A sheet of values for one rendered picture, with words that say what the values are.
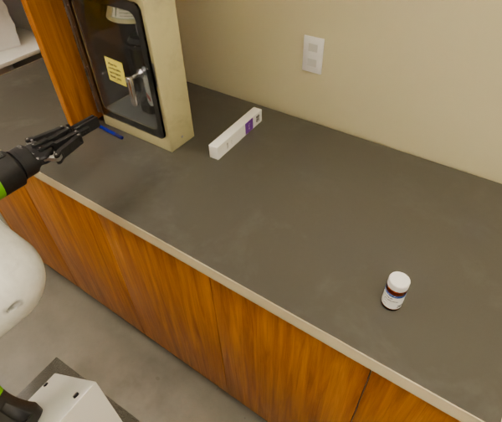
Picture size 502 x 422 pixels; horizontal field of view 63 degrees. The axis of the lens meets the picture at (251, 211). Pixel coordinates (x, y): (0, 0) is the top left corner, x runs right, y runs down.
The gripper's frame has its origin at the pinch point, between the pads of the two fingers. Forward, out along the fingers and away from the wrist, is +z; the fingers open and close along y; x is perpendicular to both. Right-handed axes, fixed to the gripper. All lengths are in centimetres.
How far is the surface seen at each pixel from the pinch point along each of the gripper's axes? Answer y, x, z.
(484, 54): -78, -14, 66
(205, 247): -40.0, 19.8, -2.4
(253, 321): -56, 38, -4
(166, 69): -5.0, -6.5, 26.4
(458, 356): -100, 19, 3
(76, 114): 31.7, 15.1, 16.3
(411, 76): -62, -3, 66
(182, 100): -5.1, 5.5, 31.0
